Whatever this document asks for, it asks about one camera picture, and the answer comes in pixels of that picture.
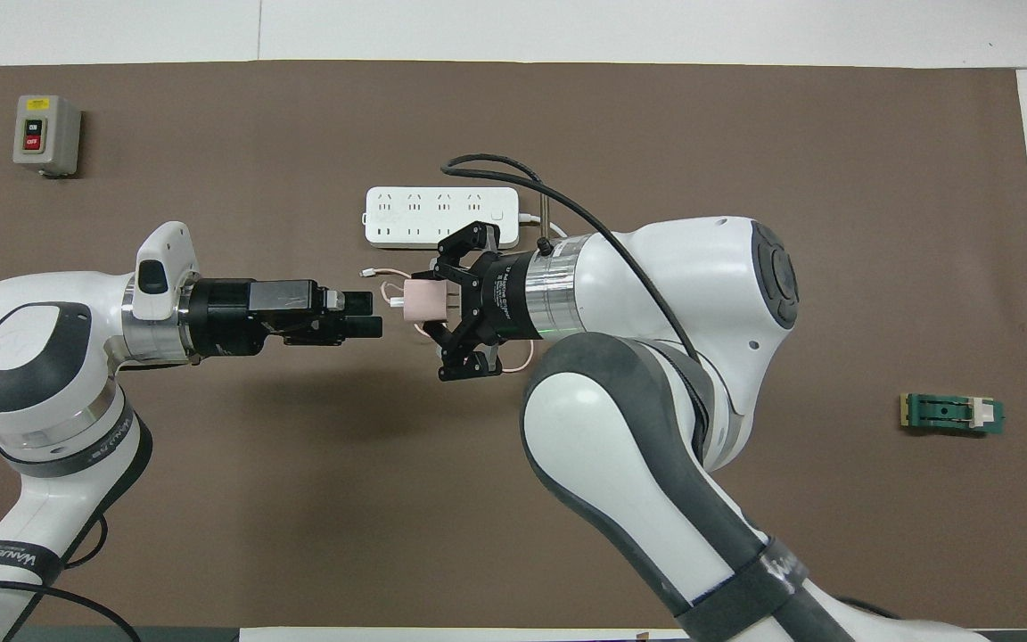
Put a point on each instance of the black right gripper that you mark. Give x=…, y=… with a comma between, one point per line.
x=505, y=299

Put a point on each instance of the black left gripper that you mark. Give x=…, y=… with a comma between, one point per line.
x=237, y=316

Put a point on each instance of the pink charger block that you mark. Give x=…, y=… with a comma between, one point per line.
x=424, y=301

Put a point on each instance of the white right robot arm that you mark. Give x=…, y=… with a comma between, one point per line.
x=701, y=267

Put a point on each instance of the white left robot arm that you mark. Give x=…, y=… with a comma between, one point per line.
x=32, y=357

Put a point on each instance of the white power strip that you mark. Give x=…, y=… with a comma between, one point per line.
x=406, y=214

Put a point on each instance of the brown table mat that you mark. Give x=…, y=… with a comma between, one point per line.
x=745, y=134

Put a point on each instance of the grey on-off switch box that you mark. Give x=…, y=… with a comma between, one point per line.
x=36, y=125

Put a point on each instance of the green knife switch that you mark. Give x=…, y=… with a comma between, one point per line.
x=941, y=413

